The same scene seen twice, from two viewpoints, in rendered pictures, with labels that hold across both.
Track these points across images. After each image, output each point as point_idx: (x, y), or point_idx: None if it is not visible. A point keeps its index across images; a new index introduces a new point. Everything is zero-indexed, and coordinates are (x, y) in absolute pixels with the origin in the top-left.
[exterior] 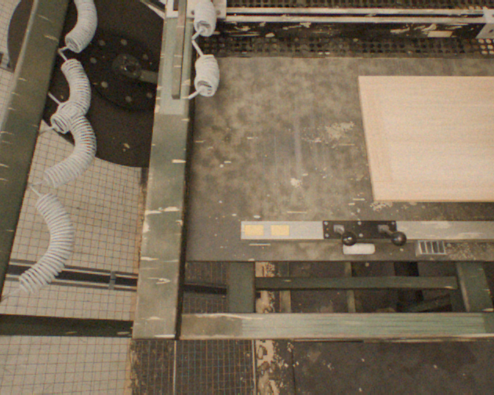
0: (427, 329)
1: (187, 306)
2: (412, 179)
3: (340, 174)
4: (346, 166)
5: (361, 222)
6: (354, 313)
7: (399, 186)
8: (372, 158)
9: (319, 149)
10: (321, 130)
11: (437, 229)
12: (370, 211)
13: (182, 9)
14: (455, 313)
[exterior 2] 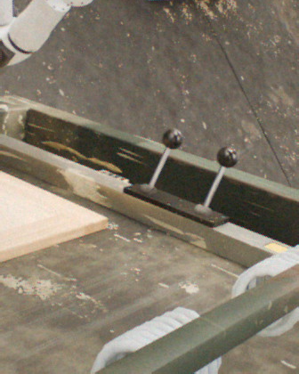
0: (197, 158)
1: None
2: (32, 206)
3: (109, 259)
4: (87, 258)
5: (165, 202)
6: (260, 186)
7: (60, 208)
8: (47, 233)
9: (98, 288)
10: (58, 300)
11: (85, 172)
12: (123, 227)
13: (273, 286)
14: (159, 151)
